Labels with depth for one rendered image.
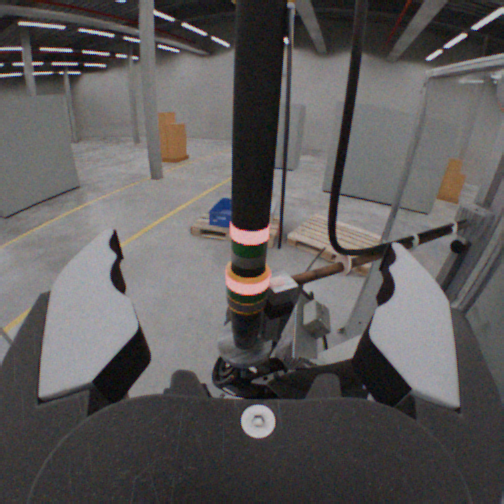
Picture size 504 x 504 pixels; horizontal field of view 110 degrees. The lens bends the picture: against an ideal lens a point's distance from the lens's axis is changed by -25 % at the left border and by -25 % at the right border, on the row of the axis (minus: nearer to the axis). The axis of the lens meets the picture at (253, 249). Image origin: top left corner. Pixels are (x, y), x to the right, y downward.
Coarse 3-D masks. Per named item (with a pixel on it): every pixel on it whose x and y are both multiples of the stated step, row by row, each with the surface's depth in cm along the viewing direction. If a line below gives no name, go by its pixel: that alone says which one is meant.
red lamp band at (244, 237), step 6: (234, 228) 19; (234, 234) 20; (240, 234) 19; (246, 234) 19; (252, 234) 19; (258, 234) 19; (264, 234) 20; (240, 240) 19; (246, 240) 19; (252, 240) 19; (258, 240) 19; (264, 240) 20
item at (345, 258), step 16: (352, 48) 15; (352, 64) 16; (352, 80) 17; (352, 96) 17; (352, 112) 18; (336, 160) 21; (336, 176) 21; (336, 192) 22; (336, 208) 23; (448, 224) 40; (336, 240) 26; (400, 240) 33; (416, 240) 35; (336, 256) 30
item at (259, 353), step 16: (272, 288) 25; (288, 288) 25; (272, 304) 25; (288, 304) 26; (272, 320) 27; (224, 336) 29; (272, 336) 29; (224, 352) 27; (240, 352) 27; (256, 352) 28
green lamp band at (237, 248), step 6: (234, 246) 20; (240, 246) 20; (246, 246) 20; (252, 246) 20; (258, 246) 20; (264, 246) 20; (234, 252) 21; (240, 252) 20; (246, 252) 20; (252, 252) 20; (258, 252) 20; (264, 252) 21
